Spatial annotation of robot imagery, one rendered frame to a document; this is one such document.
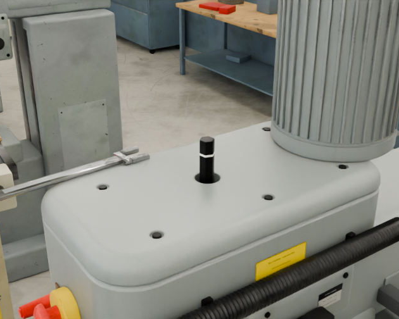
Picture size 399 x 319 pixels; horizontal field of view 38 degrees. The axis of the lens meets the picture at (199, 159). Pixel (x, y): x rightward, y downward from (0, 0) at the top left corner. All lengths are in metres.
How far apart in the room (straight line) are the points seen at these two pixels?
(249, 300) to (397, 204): 0.42
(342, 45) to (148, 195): 0.33
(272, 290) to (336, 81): 0.30
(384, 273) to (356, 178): 0.25
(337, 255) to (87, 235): 0.35
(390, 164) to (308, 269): 0.46
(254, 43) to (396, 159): 6.23
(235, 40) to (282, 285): 7.00
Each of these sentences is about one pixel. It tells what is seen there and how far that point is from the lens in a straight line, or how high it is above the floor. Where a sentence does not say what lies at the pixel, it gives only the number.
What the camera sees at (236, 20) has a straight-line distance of 6.34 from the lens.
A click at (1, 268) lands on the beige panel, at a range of 2.88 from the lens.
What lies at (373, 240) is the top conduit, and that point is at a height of 1.80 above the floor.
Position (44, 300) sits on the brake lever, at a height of 1.71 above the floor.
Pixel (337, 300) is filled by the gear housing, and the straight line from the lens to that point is 0.98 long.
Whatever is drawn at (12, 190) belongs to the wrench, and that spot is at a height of 1.90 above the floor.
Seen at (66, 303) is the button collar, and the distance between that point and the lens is 0.79.
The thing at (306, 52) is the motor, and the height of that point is 2.05.
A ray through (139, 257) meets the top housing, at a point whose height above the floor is 1.89.
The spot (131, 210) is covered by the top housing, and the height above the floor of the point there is 1.89.
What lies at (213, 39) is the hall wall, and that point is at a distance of 8.10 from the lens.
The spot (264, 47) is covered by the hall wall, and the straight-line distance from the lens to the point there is 7.27.
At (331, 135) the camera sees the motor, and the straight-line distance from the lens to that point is 0.88.
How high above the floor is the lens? 2.28
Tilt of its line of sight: 26 degrees down
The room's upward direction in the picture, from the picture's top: straight up
